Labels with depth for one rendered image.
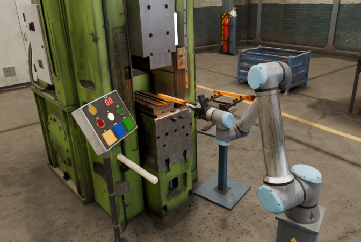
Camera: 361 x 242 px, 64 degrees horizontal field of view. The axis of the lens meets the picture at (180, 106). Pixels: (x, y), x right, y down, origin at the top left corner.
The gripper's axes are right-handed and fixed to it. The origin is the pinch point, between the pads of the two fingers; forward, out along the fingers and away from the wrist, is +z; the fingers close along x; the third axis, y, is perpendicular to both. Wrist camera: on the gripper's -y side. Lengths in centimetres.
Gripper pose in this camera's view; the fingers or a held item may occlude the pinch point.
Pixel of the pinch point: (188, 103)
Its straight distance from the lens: 200.2
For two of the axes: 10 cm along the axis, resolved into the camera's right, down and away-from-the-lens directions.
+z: -6.8, -2.5, 6.9
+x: 7.3, -2.5, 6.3
